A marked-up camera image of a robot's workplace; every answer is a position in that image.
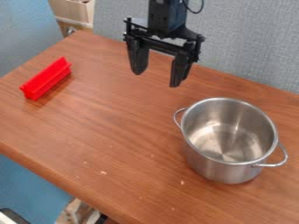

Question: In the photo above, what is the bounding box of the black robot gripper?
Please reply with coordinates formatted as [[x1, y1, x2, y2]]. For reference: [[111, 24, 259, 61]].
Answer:
[[124, 0, 204, 88]]

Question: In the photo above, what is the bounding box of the red rectangular block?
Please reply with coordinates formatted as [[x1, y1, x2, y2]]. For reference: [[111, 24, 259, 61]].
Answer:
[[20, 57, 71, 101]]

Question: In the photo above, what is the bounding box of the stainless steel pot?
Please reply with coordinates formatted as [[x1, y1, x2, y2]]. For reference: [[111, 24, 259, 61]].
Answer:
[[172, 97, 287, 184]]

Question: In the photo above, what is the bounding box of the black and white object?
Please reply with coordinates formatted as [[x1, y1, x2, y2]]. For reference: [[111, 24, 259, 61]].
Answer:
[[0, 208, 31, 224]]

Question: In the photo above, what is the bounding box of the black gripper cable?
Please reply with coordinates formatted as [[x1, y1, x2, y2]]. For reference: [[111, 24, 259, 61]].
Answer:
[[182, 0, 206, 15]]

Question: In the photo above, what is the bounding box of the wooden table leg frame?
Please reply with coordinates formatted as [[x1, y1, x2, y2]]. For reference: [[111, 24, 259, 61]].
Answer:
[[55, 199, 100, 224]]

